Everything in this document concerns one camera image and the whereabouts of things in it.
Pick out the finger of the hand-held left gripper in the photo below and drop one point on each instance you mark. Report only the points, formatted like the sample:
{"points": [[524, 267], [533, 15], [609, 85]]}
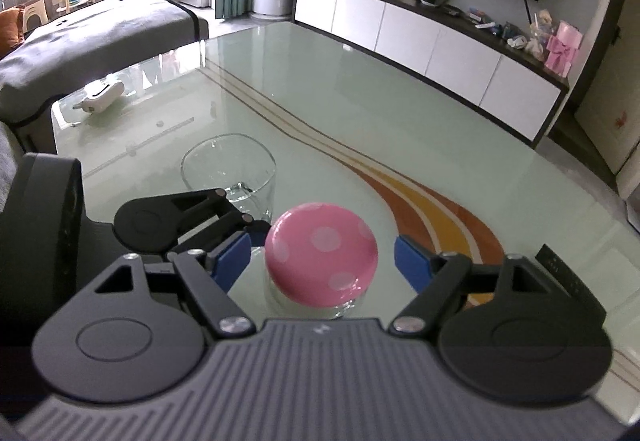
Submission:
{"points": [[220, 226]]}

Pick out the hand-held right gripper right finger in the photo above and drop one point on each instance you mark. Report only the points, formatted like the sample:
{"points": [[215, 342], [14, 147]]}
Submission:
{"points": [[412, 263]]}

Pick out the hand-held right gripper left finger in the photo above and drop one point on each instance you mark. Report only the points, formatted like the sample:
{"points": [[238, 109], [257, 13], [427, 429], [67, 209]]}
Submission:
{"points": [[232, 261]]}

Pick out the clear glass cup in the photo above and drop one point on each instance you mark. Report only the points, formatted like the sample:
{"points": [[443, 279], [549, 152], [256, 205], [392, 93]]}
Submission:
{"points": [[250, 181]]}

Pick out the pink polka dot bottle cap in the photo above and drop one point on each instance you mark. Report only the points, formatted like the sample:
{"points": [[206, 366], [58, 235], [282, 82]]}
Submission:
{"points": [[320, 253]]}

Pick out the white handheld device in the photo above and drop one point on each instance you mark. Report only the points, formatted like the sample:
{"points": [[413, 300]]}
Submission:
{"points": [[102, 96]]}

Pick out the black remote control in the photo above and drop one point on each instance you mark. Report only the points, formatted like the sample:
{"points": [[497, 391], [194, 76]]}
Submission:
{"points": [[570, 278]]}

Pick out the orange cushion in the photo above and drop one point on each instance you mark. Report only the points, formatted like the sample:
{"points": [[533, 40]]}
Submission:
{"points": [[10, 28]]}

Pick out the grey sofa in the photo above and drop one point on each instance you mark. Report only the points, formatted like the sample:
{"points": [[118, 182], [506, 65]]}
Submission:
{"points": [[100, 31]]}

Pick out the wooden stool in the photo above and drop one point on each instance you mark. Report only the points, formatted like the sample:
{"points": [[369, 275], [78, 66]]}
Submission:
{"points": [[32, 11]]}

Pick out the white television cabinet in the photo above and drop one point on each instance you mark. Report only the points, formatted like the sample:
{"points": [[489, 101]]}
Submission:
{"points": [[425, 36]]}

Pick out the stack of books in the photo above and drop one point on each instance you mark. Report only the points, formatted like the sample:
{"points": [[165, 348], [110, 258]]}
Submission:
{"points": [[477, 15]]}

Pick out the white door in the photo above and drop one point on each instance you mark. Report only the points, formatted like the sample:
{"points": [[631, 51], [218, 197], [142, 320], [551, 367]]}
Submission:
{"points": [[607, 96]]}

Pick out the pink gift box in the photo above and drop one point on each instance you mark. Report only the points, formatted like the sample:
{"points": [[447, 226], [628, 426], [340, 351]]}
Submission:
{"points": [[562, 48]]}

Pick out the small doll figurine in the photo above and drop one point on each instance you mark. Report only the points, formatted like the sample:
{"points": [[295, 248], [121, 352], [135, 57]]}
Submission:
{"points": [[542, 28]]}

